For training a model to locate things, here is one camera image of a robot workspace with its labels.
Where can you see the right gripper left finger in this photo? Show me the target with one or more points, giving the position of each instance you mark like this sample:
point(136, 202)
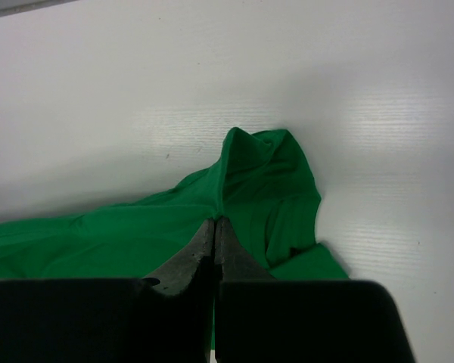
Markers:
point(165, 316)

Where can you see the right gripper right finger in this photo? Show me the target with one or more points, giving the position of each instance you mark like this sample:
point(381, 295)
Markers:
point(261, 319)

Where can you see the green t-shirt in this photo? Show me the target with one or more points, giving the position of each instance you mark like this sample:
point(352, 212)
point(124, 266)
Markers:
point(262, 182)

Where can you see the aluminium table edge rail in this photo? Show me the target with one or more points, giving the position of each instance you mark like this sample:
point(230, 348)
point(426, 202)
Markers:
point(8, 7)

